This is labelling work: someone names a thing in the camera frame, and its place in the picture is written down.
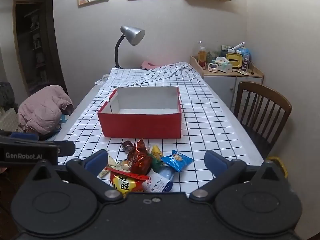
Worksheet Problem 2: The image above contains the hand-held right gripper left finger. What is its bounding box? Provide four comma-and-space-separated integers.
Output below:
31, 149, 124, 202

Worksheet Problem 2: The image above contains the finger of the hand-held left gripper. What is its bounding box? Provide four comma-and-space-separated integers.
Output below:
0, 130, 40, 142
0, 141, 76, 157

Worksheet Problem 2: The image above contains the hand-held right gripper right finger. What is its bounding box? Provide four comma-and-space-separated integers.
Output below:
189, 150, 285, 202

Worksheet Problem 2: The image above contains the pale green snack packet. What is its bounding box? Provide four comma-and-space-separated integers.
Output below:
97, 155, 118, 179

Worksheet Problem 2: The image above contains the egg print snack packet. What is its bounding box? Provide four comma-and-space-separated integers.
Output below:
116, 160, 132, 172

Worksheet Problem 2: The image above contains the red yellow snack packet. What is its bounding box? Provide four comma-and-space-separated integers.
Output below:
105, 166, 150, 198

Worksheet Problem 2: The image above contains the dark red foil snack packet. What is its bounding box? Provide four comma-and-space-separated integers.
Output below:
127, 138, 153, 175

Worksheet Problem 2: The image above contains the red cardboard box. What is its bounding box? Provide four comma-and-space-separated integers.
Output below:
97, 86, 182, 139

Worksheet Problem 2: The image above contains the light blue snack packet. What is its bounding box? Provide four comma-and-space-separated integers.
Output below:
142, 165, 174, 193

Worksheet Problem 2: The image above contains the patterned cushion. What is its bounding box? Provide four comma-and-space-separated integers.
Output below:
0, 107, 20, 132

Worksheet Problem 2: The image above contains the checked tablecloth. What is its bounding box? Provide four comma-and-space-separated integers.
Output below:
54, 61, 247, 193

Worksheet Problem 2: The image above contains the pink padded jacket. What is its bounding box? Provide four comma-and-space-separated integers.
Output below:
17, 85, 73, 135

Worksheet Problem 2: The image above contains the dark bag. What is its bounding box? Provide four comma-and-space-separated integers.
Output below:
0, 82, 18, 110

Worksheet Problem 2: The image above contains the yellow stool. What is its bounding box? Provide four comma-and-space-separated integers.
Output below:
266, 156, 288, 178

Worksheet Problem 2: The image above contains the wooden chair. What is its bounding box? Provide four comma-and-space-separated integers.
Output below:
234, 81, 292, 159

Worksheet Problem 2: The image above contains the white cabinet with wooden top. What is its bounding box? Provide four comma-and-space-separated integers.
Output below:
189, 55, 264, 110

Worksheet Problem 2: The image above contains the clear plastic packet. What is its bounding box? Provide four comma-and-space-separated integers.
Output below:
94, 74, 110, 85

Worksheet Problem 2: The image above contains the dark bookshelf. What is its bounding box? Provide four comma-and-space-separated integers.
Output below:
12, 0, 60, 95

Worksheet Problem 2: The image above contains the tissue box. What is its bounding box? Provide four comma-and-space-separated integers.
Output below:
212, 57, 233, 73

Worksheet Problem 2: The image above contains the yellow box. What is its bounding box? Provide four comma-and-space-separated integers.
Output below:
225, 52, 243, 69

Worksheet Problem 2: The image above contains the bottle with orange liquid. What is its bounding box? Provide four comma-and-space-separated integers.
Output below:
198, 46, 207, 67

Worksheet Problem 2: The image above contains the pink paper item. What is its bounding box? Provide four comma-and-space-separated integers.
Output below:
140, 60, 160, 70

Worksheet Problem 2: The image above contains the white pen-shaped device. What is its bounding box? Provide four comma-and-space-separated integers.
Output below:
230, 42, 245, 53

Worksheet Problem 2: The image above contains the silver desk lamp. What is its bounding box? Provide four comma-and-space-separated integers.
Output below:
114, 26, 145, 68

